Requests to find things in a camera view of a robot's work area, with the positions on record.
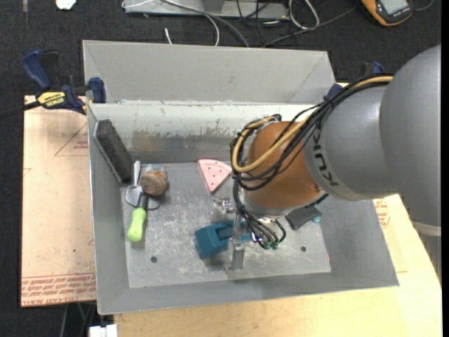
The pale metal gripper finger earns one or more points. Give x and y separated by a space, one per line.
240 257
234 258

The clear glass thing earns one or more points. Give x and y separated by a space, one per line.
221 206

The teal plastic block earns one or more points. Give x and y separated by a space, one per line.
210 241

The grey metal bin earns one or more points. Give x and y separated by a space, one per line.
182 258

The pink dotted wedge pad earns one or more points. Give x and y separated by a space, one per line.
212 174

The black case with blue tip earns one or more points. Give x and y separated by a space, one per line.
301 218

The brown speckled ball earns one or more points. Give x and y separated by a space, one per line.
153 183

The dark green flat block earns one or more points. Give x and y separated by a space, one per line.
112 149

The brown cardboard board red print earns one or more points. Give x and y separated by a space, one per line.
56 195

